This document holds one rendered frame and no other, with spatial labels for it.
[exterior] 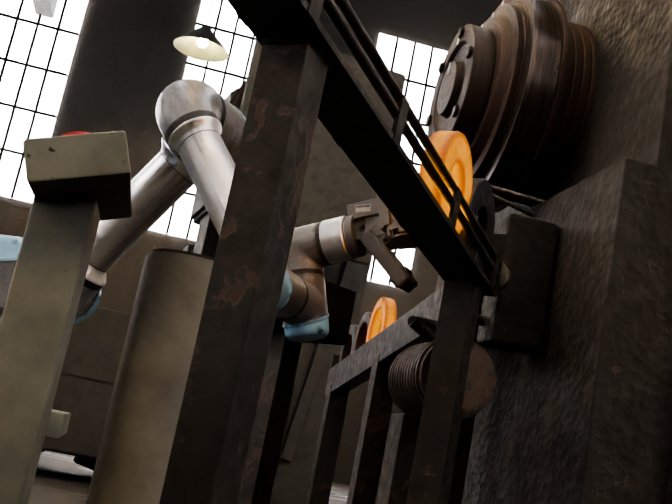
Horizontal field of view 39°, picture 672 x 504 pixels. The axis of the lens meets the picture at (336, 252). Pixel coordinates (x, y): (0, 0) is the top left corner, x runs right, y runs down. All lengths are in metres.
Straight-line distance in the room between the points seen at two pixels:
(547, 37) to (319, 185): 2.85
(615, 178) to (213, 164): 0.66
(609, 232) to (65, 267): 0.87
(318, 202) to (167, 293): 3.51
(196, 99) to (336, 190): 3.11
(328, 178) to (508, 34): 2.80
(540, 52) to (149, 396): 1.09
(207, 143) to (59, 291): 0.53
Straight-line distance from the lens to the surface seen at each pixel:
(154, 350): 1.13
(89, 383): 4.16
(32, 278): 1.11
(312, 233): 1.55
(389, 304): 2.59
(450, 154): 1.32
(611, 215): 1.59
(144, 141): 12.32
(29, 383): 1.10
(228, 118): 1.68
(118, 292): 11.92
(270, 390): 2.29
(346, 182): 4.70
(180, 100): 1.60
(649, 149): 1.66
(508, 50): 1.93
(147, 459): 1.13
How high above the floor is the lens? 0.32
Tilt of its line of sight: 12 degrees up
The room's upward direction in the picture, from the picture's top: 11 degrees clockwise
